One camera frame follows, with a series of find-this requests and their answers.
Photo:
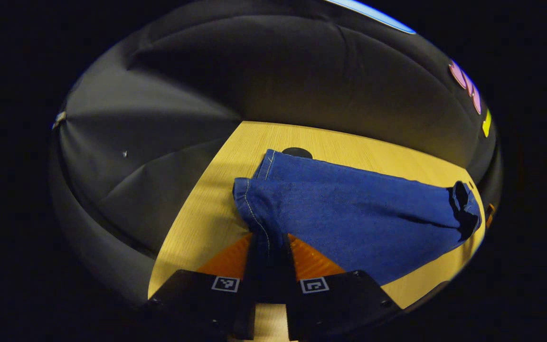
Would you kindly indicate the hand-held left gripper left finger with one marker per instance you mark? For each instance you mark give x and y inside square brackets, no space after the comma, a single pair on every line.
[245,318]

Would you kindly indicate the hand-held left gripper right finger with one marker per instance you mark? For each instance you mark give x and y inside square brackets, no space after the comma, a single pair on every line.
[297,318]

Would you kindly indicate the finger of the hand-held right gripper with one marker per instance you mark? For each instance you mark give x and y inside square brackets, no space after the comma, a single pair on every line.
[489,213]

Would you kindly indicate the blue denim jeans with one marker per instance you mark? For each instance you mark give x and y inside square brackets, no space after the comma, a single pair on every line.
[349,213]

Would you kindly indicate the black backdrop cloth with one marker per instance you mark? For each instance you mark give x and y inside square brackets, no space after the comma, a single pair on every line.
[254,71]

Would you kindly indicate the silver cloth clip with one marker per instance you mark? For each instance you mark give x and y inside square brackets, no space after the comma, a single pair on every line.
[59,118]

